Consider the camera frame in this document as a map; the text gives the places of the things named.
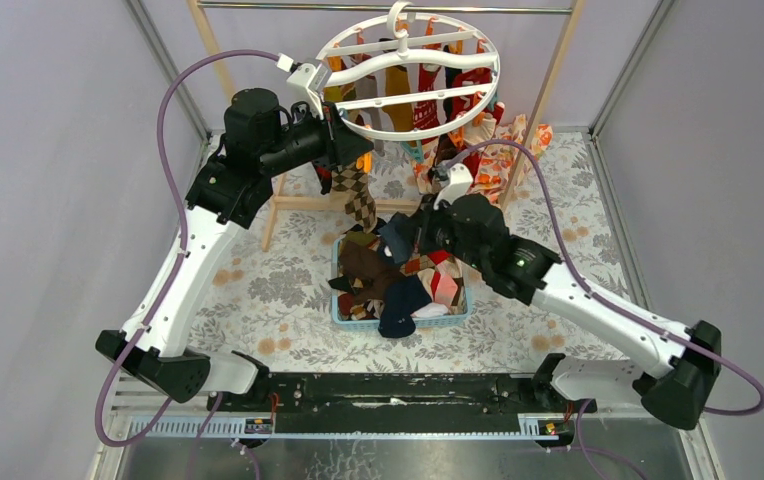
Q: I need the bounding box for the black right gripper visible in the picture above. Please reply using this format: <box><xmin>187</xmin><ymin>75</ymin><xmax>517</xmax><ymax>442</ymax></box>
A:
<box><xmin>396</xmin><ymin>192</ymin><xmax>487</xmax><ymax>273</ymax></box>

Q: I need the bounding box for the black red yellow argyle sock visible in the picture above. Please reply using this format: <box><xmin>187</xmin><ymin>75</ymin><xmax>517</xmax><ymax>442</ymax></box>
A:
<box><xmin>313</xmin><ymin>164</ymin><xmax>333</xmax><ymax>195</ymax></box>

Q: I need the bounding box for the beige brown argyle sock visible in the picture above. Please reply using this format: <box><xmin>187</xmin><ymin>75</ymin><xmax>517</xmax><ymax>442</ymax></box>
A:
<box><xmin>330</xmin><ymin>166</ymin><xmax>378</xmax><ymax>232</ymax></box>

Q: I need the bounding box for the orange plastic clip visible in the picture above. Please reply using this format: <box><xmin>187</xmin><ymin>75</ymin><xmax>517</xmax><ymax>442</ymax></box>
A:
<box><xmin>355</xmin><ymin>152</ymin><xmax>373</xmax><ymax>173</ymax></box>

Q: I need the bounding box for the white round clip hanger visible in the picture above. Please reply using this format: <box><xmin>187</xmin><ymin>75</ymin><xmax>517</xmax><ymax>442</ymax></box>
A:
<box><xmin>314</xmin><ymin>1</ymin><xmax>501</xmax><ymax>144</ymax></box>

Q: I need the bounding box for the dark navy sock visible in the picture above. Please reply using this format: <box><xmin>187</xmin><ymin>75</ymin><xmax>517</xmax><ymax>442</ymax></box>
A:
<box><xmin>378</xmin><ymin>212</ymin><xmax>419</xmax><ymax>266</ymax></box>

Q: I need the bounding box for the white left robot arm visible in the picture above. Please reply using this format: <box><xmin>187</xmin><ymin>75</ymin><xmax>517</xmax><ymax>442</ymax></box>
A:
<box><xmin>95</xmin><ymin>88</ymin><xmax>373</xmax><ymax>411</ymax></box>

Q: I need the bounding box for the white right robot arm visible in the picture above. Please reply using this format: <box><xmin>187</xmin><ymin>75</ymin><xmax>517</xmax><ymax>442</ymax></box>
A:
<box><xmin>403</xmin><ymin>195</ymin><xmax>722</xmax><ymax>430</ymax></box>

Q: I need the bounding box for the floral orange cloth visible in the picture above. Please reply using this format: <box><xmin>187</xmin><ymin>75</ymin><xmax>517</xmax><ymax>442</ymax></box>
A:
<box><xmin>411</xmin><ymin>114</ymin><xmax>528</xmax><ymax>204</ymax></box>

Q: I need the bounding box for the wooden clothes rack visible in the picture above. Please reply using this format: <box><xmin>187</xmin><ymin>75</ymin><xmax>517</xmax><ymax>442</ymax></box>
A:
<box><xmin>185</xmin><ymin>0</ymin><xmax>589</xmax><ymax>253</ymax></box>

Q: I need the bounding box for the navy blue sock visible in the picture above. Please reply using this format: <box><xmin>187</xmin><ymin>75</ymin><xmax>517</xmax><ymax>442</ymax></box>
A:
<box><xmin>378</xmin><ymin>276</ymin><xmax>432</xmax><ymax>339</ymax></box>

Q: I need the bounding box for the blue plastic sock basket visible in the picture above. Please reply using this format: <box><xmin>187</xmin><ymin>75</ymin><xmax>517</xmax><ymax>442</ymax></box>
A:
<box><xmin>328</xmin><ymin>232</ymin><xmax>473</xmax><ymax>339</ymax></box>

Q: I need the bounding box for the brown sock in basket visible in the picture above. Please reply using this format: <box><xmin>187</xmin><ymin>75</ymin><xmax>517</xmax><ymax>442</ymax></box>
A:
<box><xmin>338</xmin><ymin>241</ymin><xmax>406</xmax><ymax>304</ymax></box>

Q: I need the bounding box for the red hanging sock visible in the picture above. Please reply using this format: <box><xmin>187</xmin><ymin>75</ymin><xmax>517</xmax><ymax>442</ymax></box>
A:
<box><xmin>448</xmin><ymin>66</ymin><xmax>496</xmax><ymax>124</ymax></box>

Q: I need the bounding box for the floral grey table mat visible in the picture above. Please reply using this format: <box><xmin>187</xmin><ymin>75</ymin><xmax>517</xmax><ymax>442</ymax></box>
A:
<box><xmin>189</xmin><ymin>129</ymin><xmax>634</xmax><ymax>373</ymax></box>

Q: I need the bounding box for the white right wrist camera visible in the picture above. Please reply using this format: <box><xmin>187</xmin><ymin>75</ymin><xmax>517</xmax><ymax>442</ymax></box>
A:
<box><xmin>432</xmin><ymin>163</ymin><xmax>473</xmax><ymax>210</ymax></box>

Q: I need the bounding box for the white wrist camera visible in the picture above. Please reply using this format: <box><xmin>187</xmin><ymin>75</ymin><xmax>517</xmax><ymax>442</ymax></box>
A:
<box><xmin>276</xmin><ymin>53</ymin><xmax>331</xmax><ymax>119</ymax></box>
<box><xmin>432</xmin><ymin>163</ymin><xmax>473</xmax><ymax>210</ymax></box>

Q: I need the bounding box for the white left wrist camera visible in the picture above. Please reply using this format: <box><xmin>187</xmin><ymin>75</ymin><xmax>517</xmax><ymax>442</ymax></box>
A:
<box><xmin>276</xmin><ymin>53</ymin><xmax>331</xmax><ymax>119</ymax></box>

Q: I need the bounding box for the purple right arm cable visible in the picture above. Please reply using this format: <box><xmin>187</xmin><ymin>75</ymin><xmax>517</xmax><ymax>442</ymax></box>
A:
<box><xmin>441</xmin><ymin>139</ymin><xmax>764</xmax><ymax>480</ymax></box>

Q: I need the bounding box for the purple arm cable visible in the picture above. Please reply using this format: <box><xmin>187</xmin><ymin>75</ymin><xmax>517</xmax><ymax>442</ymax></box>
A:
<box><xmin>94</xmin><ymin>49</ymin><xmax>284</xmax><ymax>480</ymax></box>
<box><xmin>441</xmin><ymin>139</ymin><xmax>764</xmax><ymax>480</ymax></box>

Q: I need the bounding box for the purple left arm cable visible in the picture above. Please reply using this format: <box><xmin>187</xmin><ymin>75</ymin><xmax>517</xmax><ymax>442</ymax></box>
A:
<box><xmin>94</xmin><ymin>49</ymin><xmax>284</xmax><ymax>480</ymax></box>

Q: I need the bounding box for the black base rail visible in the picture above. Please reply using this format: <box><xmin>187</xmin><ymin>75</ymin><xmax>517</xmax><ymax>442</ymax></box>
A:
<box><xmin>207</xmin><ymin>372</ymin><xmax>596</xmax><ymax>434</ymax></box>

